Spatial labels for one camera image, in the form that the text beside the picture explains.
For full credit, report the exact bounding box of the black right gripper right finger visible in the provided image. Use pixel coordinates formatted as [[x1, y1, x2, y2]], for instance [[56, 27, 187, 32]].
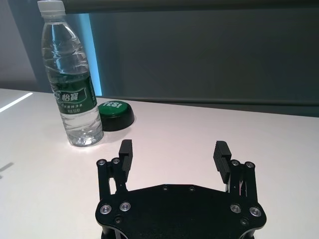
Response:
[[213, 140, 259, 200]]

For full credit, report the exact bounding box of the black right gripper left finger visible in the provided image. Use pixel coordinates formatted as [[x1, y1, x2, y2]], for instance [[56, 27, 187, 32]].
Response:
[[96, 139, 135, 199]]

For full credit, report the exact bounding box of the green button black base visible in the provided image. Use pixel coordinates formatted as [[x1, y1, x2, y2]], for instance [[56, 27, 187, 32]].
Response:
[[97, 100, 135, 132]]

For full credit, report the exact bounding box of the clear water bottle green label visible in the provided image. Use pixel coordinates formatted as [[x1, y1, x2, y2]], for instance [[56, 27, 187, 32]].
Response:
[[37, 0, 105, 147]]

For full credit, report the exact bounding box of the window glass strip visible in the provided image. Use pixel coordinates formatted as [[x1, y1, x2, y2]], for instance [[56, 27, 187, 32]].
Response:
[[79, 13, 103, 97]]

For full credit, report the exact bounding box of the thick grey metal handrail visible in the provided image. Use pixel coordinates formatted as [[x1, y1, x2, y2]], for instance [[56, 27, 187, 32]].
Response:
[[64, 0, 319, 13]]

